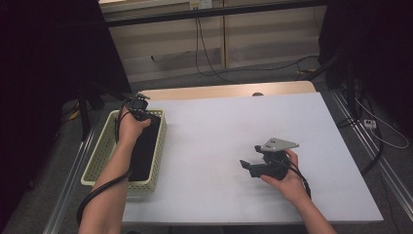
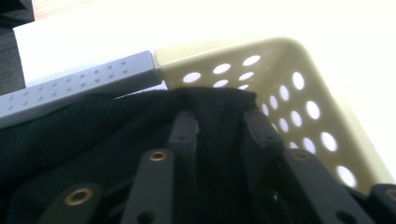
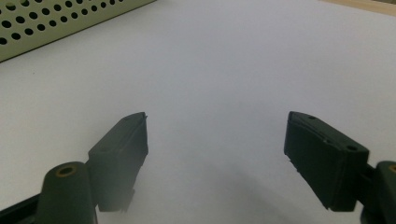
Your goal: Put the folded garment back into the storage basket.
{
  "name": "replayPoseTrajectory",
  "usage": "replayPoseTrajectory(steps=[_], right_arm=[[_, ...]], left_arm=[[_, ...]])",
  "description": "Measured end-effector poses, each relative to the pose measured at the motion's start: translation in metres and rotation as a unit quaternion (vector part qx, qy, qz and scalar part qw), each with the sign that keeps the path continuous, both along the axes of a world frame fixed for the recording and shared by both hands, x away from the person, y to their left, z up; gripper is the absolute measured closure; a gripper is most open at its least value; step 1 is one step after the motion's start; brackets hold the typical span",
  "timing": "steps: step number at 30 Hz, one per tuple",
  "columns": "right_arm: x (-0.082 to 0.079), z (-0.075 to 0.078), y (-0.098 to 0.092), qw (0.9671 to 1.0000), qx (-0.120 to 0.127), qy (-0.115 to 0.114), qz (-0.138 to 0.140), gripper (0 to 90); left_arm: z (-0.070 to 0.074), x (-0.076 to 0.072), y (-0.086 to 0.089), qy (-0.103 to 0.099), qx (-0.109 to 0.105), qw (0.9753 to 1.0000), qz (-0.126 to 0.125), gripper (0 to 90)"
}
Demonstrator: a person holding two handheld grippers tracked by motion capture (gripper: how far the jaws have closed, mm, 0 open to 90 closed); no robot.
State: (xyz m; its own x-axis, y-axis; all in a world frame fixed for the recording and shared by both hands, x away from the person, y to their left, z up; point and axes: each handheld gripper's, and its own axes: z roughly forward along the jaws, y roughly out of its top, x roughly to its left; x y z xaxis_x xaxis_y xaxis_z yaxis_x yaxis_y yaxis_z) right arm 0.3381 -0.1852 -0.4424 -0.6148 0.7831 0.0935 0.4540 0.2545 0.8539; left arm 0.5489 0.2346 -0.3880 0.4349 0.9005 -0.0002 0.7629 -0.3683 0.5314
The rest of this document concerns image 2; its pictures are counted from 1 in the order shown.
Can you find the black t-shirt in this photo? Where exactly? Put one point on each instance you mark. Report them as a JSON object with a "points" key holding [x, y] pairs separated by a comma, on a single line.
{"points": [[77, 140]]}

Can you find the pale yellow perforated basket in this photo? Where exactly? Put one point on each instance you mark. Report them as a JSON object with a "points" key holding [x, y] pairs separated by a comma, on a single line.
{"points": [[280, 51]]}

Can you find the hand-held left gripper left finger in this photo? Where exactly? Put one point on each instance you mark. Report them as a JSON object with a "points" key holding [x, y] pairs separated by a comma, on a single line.
{"points": [[185, 133]]}

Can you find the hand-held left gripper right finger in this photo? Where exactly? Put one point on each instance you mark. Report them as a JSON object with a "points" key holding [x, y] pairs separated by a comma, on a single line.
{"points": [[263, 137]]}

